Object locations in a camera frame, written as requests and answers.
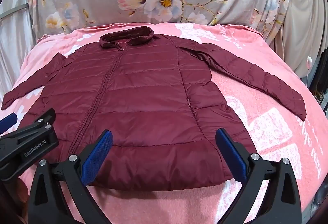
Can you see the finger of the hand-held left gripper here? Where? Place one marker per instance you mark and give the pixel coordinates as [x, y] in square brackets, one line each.
[7, 121]
[38, 124]

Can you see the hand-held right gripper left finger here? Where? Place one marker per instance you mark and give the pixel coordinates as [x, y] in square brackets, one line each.
[98, 154]

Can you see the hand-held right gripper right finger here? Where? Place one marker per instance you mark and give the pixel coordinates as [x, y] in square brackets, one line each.
[232, 154]

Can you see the maroon puffer jacket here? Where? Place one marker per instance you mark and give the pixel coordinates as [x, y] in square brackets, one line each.
[143, 116]

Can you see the person's left hand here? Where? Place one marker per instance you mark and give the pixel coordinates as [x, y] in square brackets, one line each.
[20, 190]

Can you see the pink printed blanket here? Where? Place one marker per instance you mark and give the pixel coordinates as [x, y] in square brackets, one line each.
[269, 131]

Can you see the white curtain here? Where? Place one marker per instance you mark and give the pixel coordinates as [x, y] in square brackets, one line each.
[15, 31]

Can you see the grey metal bar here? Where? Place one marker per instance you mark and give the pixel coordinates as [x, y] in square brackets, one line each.
[14, 10]

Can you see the beige curtain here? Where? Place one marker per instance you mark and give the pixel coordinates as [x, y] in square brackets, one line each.
[305, 19]

